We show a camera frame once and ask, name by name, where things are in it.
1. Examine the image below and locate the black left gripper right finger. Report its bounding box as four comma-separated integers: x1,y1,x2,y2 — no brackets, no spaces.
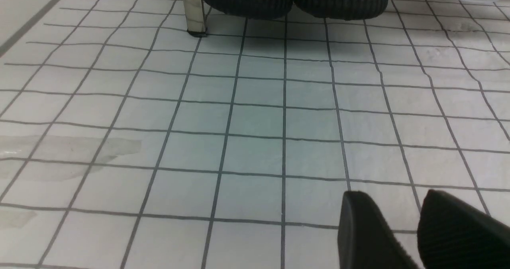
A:
417,189,510,269

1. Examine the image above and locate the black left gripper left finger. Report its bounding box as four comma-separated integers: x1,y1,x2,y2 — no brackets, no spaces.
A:
337,191,418,269

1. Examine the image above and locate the stainless steel shoe rack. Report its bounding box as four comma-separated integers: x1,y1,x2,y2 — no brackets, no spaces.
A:
183,0,206,37

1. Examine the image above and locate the white grid tablecloth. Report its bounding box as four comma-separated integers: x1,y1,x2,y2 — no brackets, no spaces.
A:
0,0,510,269

